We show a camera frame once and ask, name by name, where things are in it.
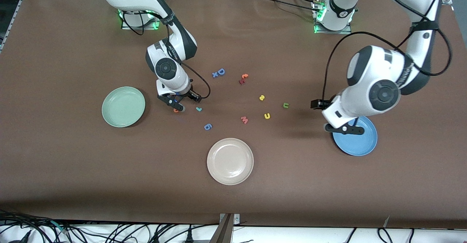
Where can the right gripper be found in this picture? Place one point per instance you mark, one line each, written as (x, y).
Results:
(190, 94)

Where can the blue plate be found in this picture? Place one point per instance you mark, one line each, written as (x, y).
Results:
(361, 142)

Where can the beige plate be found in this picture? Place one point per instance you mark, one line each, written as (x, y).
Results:
(230, 161)

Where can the silver table edge bracket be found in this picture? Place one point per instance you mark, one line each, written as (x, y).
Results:
(237, 219)

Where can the dark metal post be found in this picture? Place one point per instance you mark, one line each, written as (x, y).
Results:
(222, 234)

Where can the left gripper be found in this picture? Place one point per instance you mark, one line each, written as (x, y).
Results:
(321, 104)

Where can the white tape scrap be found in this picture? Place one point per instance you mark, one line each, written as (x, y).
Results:
(386, 222)

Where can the pink foam letter w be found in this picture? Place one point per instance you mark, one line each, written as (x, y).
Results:
(244, 120)

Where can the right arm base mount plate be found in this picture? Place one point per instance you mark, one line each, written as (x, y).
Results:
(126, 27)

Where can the brown table cover mat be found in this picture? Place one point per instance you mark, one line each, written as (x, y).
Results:
(292, 184)

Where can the green plate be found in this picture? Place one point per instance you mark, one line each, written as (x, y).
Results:
(123, 107)

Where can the blue foam six shape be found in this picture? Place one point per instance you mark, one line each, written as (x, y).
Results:
(206, 125)

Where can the blue foam letter D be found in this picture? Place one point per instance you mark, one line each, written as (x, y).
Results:
(218, 71)

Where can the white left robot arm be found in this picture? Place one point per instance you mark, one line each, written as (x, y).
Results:
(372, 68)

